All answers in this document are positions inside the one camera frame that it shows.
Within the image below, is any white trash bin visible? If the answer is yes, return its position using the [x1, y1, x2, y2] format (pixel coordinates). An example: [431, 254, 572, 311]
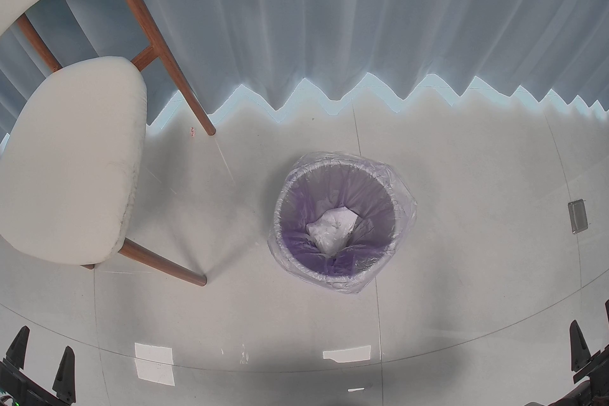
[275, 157, 401, 283]

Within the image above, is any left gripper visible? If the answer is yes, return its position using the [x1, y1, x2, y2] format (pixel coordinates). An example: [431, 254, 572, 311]
[0, 325, 79, 406]

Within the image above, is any white paper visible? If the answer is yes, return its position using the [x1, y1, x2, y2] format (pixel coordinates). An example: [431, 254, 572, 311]
[304, 206, 363, 256]

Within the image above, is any pale blue curtain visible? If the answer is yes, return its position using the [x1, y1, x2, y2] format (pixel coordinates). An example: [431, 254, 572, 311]
[0, 0, 609, 143]

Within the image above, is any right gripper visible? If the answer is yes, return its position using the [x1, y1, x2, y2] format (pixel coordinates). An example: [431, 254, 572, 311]
[570, 299, 609, 406]

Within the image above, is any purple plastic bag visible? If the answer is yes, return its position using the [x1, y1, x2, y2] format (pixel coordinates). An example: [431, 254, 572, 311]
[267, 151, 418, 295]

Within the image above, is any cream chair with wooden legs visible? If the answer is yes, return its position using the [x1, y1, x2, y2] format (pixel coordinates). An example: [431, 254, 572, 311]
[0, 0, 217, 287]

